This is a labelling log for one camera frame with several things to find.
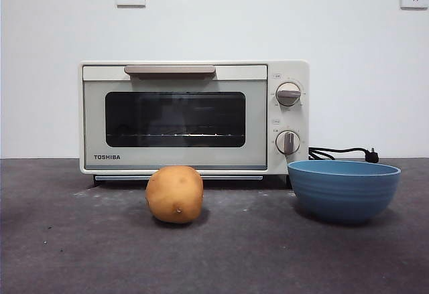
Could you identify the beige timer knob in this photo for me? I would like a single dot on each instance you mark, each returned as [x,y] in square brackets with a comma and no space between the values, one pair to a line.
[287,142]

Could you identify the brown potato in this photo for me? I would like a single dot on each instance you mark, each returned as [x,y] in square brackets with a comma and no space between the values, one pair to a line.
[174,195]

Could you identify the beige temperature knob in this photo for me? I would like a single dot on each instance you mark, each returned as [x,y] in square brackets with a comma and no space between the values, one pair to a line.
[288,94]

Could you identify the cream glass oven door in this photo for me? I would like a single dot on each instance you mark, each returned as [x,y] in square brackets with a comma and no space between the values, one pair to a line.
[94,123]

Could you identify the blue ribbed bowl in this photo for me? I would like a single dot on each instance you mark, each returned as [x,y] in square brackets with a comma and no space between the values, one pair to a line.
[342,197]

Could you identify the cream Toshiba toaster oven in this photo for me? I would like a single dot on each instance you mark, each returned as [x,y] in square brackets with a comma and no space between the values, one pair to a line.
[303,116]

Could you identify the grey oven crumb tray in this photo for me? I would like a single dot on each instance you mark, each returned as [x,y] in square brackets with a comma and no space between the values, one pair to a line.
[117,177]

